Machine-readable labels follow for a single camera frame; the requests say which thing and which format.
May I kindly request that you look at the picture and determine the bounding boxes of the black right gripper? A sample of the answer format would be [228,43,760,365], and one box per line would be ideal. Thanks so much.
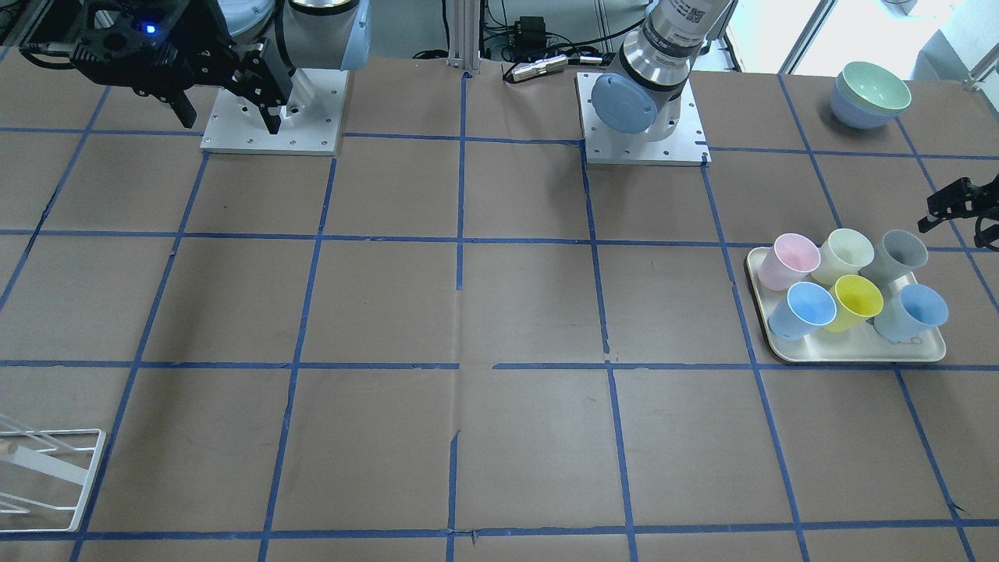
[70,1,293,135]

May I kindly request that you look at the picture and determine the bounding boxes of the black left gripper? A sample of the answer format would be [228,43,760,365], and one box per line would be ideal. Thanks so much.
[917,176,998,252]

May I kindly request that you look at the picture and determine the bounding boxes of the grey plastic cup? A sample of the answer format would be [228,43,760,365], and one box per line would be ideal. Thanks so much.
[859,229,929,286]

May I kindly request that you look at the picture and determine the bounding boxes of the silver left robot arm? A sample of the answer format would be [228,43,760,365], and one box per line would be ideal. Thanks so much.
[588,1,997,251]

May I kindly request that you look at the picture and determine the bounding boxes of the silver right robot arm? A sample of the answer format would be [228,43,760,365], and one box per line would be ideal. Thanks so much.
[40,1,368,134]

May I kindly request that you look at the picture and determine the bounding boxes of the blue cup at tray end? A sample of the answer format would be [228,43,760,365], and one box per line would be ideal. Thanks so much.
[872,283,950,343]

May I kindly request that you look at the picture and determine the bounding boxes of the pale green plastic cup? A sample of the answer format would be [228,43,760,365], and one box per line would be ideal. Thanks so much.
[810,228,875,286]

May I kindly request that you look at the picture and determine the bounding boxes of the yellow plastic cup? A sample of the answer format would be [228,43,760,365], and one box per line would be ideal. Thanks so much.
[823,274,884,333]

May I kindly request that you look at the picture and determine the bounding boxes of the pink plastic cup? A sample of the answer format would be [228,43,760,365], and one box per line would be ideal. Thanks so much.
[757,233,821,291]

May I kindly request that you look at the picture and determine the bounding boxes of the blue cup near tray corner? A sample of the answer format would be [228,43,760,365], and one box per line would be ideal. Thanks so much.
[766,281,837,341]

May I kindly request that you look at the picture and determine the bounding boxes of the stacked green and blue bowls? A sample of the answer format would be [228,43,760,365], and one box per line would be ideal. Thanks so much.
[829,61,912,130]

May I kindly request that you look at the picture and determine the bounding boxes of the cream plastic tray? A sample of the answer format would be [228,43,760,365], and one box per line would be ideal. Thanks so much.
[745,247,947,364]

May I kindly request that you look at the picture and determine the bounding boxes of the aluminium frame post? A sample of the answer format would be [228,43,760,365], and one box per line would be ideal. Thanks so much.
[445,0,482,76]

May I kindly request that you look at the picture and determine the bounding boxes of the silver cable connector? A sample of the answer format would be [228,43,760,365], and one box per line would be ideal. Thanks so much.
[502,54,570,84]

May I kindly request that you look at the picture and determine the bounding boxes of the white wire cup rack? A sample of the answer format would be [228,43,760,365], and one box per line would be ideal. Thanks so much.
[1,415,107,535]

